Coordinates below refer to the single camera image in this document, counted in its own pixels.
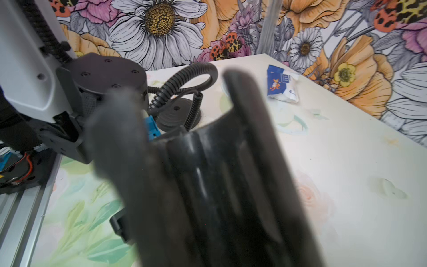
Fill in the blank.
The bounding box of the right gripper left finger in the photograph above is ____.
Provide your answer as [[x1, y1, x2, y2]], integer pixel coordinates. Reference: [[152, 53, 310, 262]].
[[85, 89, 203, 267]]

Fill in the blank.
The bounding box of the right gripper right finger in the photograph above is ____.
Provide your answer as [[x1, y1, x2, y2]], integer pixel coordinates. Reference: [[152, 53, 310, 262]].
[[223, 68, 323, 267]]

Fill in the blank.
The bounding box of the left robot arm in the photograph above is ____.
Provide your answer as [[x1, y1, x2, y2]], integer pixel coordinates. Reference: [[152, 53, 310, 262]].
[[1, 1, 149, 163]]

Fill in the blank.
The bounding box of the blue gauze bandage packet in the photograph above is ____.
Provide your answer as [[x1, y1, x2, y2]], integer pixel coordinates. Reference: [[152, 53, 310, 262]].
[[267, 65, 299, 103]]

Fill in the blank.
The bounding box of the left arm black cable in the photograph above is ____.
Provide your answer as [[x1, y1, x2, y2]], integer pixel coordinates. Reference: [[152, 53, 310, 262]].
[[146, 62, 219, 131]]

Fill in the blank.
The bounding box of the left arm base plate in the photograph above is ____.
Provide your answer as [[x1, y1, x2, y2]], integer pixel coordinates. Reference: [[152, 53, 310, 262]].
[[1, 149, 57, 195]]

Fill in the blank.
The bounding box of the aluminium front rail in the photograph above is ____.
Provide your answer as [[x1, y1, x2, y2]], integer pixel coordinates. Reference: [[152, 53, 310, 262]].
[[1, 155, 62, 267]]

